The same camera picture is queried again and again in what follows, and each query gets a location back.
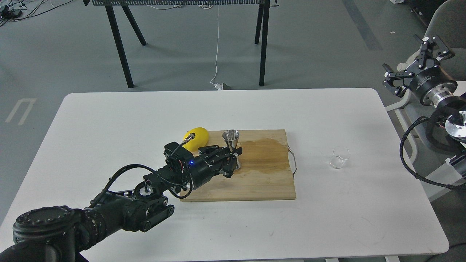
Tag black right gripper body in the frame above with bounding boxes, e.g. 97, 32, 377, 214
406, 60, 458, 107

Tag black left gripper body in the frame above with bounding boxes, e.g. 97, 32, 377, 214
187, 155, 228, 190

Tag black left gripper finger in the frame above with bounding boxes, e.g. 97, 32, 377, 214
217, 147, 243, 178
198, 145, 230, 159

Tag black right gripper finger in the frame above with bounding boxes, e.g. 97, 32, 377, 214
382, 63, 414, 98
413, 35, 455, 70

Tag steel double jigger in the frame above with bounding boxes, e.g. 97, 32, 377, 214
222, 129, 241, 170

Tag small clear glass cup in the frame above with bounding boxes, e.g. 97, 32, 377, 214
328, 146, 351, 169

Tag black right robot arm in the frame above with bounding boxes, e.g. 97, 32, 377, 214
383, 35, 465, 179

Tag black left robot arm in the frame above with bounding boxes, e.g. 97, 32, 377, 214
1, 133, 242, 262

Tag yellow lemon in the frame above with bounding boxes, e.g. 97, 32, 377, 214
182, 127, 209, 152

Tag grey office chair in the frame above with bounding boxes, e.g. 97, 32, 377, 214
424, 0, 466, 81

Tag bamboo cutting board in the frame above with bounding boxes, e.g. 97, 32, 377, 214
183, 129, 296, 202

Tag white power cable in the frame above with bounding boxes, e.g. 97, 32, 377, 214
209, 4, 231, 91

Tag black metal table frame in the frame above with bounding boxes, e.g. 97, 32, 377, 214
83, 0, 279, 90

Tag black floor cables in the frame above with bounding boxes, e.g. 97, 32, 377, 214
0, 0, 73, 27

